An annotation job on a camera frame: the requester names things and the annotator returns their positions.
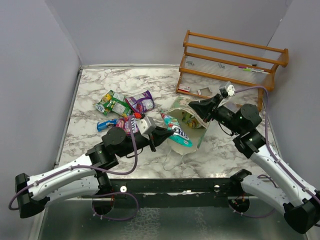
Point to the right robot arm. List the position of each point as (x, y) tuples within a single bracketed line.
[(295, 198)]

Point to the red white small box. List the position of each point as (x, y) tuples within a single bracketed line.
[(184, 88)]

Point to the green white paper bag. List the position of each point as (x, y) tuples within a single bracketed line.
[(189, 132)]

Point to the green yellow candy packet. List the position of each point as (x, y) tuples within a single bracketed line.
[(191, 121)]

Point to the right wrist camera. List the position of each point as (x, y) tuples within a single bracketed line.
[(227, 90)]

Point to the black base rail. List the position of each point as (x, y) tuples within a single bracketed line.
[(169, 192)]

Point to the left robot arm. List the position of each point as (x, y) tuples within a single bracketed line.
[(85, 176)]

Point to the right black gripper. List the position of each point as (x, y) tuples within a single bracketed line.
[(205, 107)]

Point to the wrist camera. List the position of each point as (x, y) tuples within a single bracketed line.
[(146, 126), (227, 90)]

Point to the yellow green snack packet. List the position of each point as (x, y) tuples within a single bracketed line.
[(102, 105)]

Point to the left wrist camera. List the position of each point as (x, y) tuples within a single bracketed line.
[(146, 126)]

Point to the blue small snack packet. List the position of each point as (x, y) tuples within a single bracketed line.
[(104, 125)]

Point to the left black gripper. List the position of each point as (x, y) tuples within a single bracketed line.
[(157, 137)]

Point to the markers on shelf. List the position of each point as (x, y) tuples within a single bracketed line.
[(253, 70)]

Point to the open white small box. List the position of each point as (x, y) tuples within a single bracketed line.
[(206, 92)]

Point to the wooden shelf rack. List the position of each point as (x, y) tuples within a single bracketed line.
[(215, 58)]

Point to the purple snack packet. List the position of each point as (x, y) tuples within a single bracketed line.
[(141, 103)]

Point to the purple Fox's candy packet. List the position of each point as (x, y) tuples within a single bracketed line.
[(128, 124)]

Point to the teal Fox's candy packet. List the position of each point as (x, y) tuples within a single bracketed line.
[(178, 136)]

